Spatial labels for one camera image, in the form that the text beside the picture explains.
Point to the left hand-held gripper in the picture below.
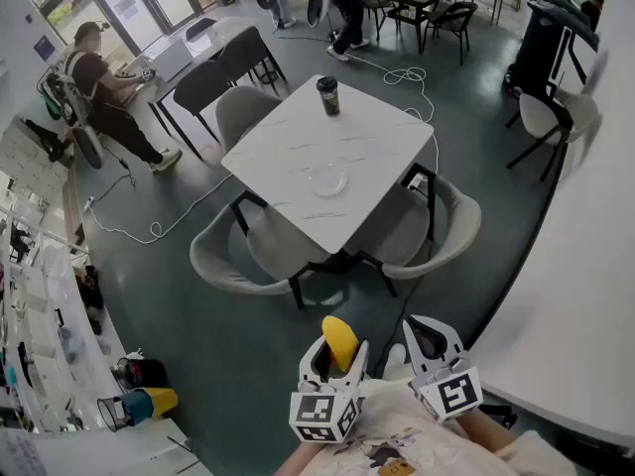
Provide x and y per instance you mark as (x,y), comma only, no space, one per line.
(317,409)

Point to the white round plate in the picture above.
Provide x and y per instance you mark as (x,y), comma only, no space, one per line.
(330,181)

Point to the white shelf unit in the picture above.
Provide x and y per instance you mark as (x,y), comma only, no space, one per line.
(35,315)

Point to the black armchair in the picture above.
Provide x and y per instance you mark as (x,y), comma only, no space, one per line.
(454,15)
(374,0)

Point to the grey upholstered chair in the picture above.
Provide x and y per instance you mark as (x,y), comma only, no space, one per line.
(456,231)
(218,261)
(243,112)

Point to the grey rectangular table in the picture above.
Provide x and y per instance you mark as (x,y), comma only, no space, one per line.
(208,42)

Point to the yellow banana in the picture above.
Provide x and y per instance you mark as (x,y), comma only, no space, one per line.
(340,340)

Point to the black cup with lid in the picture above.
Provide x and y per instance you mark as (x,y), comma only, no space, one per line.
(329,94)

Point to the white chair with black legs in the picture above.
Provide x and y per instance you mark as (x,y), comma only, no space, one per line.
(538,114)

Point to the teal and yellow bin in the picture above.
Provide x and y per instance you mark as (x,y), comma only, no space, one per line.
(149,402)

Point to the black mesh bin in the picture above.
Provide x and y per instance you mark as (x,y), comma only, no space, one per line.
(110,414)

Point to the black round bin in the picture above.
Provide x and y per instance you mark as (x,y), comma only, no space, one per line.
(146,372)

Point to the person's left forearm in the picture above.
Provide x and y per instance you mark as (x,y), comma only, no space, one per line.
(297,459)

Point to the person's right forearm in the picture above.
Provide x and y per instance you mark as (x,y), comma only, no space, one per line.
(488,432)

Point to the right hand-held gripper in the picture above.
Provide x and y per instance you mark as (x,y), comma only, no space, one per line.
(454,392)

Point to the black machine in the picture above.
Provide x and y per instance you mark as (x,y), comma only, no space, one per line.
(538,52)

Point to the dark grey chair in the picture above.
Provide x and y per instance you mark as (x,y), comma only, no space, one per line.
(201,87)
(248,47)

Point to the person's cream printed shirt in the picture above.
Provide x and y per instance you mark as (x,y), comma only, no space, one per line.
(397,444)

